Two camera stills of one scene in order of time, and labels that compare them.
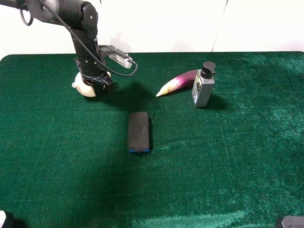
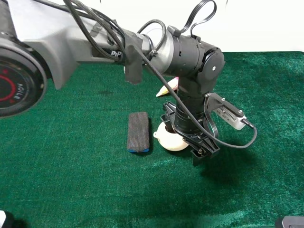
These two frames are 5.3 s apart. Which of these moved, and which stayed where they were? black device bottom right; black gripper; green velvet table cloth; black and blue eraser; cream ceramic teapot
Moved: black gripper; cream ceramic teapot
Stayed: black and blue eraser; black device bottom right; green velvet table cloth
